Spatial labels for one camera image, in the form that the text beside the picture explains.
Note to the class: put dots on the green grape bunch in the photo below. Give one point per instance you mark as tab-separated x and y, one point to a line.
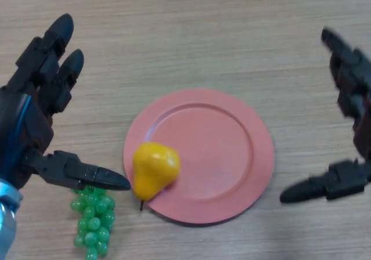
92	225

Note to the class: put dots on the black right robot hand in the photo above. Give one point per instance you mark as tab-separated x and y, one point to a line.
356	77

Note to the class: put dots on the pink round plate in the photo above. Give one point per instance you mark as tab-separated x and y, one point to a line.
214	155

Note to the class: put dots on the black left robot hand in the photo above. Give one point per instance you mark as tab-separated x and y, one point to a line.
20	120

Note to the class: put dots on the yellow pear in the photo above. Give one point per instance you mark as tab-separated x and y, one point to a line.
153	167

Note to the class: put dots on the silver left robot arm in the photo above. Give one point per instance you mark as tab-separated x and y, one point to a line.
7	228

